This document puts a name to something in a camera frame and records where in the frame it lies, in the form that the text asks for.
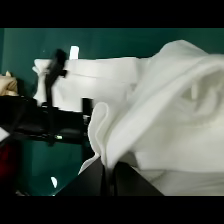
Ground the dark red garment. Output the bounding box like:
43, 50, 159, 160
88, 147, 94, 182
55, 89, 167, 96
0, 139, 23, 188

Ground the cream garment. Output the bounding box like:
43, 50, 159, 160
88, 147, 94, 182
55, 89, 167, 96
0, 70, 20, 98

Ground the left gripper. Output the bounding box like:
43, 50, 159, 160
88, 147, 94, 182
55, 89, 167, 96
39, 98, 95, 146

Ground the white shirt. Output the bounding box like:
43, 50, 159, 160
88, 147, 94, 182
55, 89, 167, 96
32, 39, 224, 197

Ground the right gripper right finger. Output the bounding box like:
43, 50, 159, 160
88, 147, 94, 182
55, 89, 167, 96
111, 161, 165, 197

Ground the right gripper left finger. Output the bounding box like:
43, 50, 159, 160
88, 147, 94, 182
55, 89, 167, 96
54, 156, 110, 197

